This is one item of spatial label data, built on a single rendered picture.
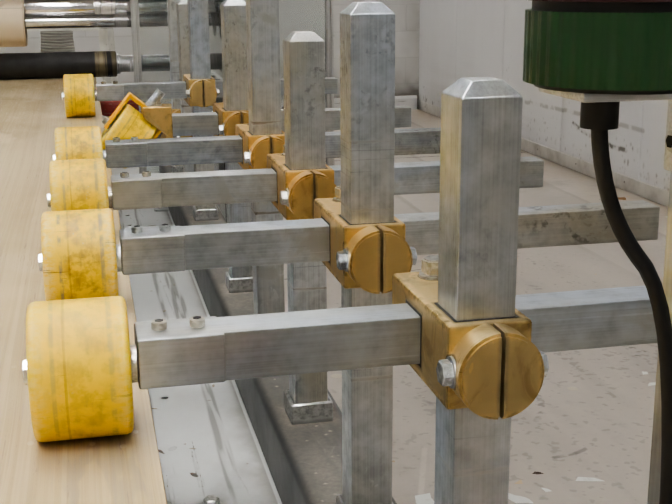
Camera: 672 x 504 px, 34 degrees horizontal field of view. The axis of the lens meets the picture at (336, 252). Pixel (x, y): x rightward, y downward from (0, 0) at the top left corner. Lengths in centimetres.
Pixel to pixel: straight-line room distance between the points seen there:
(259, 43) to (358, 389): 56
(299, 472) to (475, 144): 54
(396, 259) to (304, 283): 29
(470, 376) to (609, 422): 242
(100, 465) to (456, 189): 25
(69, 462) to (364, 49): 38
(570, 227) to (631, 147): 514
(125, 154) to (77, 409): 77
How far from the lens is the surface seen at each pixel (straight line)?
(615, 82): 33
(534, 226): 94
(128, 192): 111
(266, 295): 137
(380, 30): 83
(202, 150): 137
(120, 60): 292
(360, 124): 83
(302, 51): 107
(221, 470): 125
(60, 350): 61
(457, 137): 59
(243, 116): 155
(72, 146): 134
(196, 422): 138
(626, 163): 614
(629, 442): 290
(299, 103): 108
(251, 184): 112
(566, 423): 298
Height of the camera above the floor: 116
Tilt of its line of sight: 14 degrees down
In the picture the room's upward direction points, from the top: straight up
